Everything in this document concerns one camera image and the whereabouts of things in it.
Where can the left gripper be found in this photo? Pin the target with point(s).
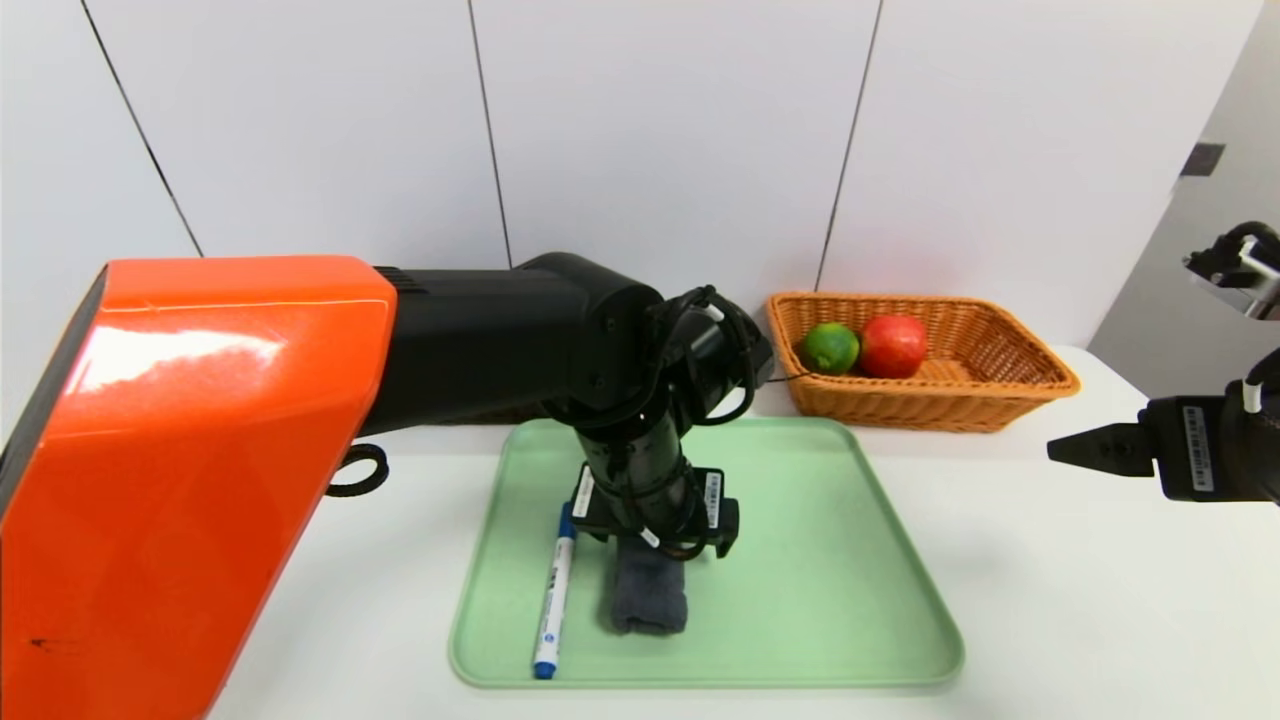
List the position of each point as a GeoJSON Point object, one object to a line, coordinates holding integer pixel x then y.
{"type": "Point", "coordinates": [712, 498]}

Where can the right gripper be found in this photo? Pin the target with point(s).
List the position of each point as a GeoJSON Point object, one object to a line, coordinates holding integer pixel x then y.
{"type": "Point", "coordinates": [1190, 447]}

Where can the grey towel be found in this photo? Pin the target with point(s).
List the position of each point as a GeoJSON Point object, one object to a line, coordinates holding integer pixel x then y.
{"type": "Point", "coordinates": [650, 600]}

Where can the blue white marker pen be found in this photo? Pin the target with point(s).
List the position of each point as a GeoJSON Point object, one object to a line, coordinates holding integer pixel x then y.
{"type": "Point", "coordinates": [553, 600]}

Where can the red apple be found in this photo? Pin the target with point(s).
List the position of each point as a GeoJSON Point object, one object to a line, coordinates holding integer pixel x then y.
{"type": "Point", "coordinates": [893, 347]}

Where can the green lime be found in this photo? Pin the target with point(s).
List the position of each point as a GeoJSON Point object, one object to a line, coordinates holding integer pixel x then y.
{"type": "Point", "coordinates": [830, 348]}

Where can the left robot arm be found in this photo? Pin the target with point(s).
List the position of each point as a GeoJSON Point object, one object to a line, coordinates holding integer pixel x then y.
{"type": "Point", "coordinates": [200, 450]}

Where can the orange wicker basket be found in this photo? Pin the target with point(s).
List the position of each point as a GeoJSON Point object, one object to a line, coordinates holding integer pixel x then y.
{"type": "Point", "coordinates": [950, 405]}

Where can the light green plastic tray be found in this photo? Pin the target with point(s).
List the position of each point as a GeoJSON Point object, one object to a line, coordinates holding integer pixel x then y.
{"type": "Point", "coordinates": [820, 560]}

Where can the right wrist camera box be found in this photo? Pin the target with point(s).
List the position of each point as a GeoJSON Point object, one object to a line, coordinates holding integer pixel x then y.
{"type": "Point", "coordinates": [1245, 280]}

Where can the dark grey wall fixture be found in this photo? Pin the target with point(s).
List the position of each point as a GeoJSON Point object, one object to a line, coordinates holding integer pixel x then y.
{"type": "Point", "coordinates": [1202, 160]}

